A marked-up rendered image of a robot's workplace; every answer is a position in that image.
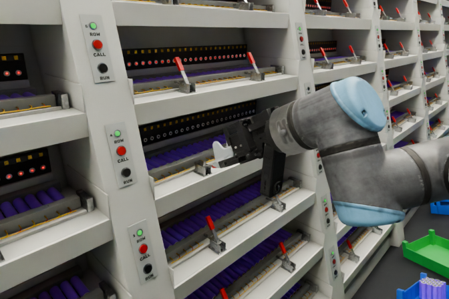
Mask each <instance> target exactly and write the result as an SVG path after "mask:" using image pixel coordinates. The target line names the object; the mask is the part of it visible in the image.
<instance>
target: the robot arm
mask: <svg viewBox="0 0 449 299"><path fill-rule="evenodd" d="M384 111H385V109H384V106H383V103H382V101H381V99H380V97H379V96H378V94H377V93H376V91H375V90H374V88H373V87H372V86H371V85H370V84H369V83H368V82H367V81H365V80H364V79H362V78H360V77H348V78H346V79H343V80H341V81H335V82H333V83H331V85H328V86H327V87H324V88H323V89H320V90H318V91H315V92H313V93H311V94H309V95H306V96H305V97H302V98H300V99H298V100H296V101H292V102H291V103H288V104H286V105H283V106H281V107H278V106H276V107H272V108H269V109H265V110H263V111H262V112H261V113H259V114H257V115H254V116H253V117H249V118H246V119H242V120H240V121H237V122H235V123H233V124H231V125H228V126H226V127H224V128H223V129H222V130H223V132H224V135H225V139H226V142H227V147H226V148H224V147H223V146H221V144H220V143H219V142H218V141H214V143H213V145H212V146H213V151H214V158H215V162H214V163H213V164H212V165H213V166H214V167H216V168H219V169H220V168H225V167H228V166H232V165H235V164H238V163H240V164H243V163H246V162H249V161H252V160H255V159H257V158H259V159H261V158H263V167H262V175H261V188H260V194H262V195H264V196H266V197H268V198H272V197H273V196H275V195H277V194H278V193H280V192H281V191H282V185H283V174H284V169H285V158H286V154H287V155H295V154H300V153H302V152H306V151H309V150H314V149H317V148H318V150H319V155H320V157H321V161H322V164H323V169H324V171H325V175H326V178H327V183H328V185H329V189H330V192H331V197H332V199H333V200H332V204H334V206H335V210H336V212H337V216H338V218H339V220H340V221H341V222H342V223H343V224H345V225H347V226H354V227H370V226H385V225H390V224H395V223H399V222H402V221H403V220H404V219H405V216H406V213H405V212H403V210H405V209H409V208H415V207H418V206H421V205H425V204H431V203H434V202H439V201H442V200H449V135H447V136H445V137H441V138H438V139H433V140H430V141H424V142H421V143H415V144H412V145H407V146H404V147H399V148H395V149H389V150H386V151H384V150H383V147H382V144H381V141H380V138H379V135H378V132H379V131H381V130H383V128H384V127H385V125H386V115H385V112H384Z"/></svg>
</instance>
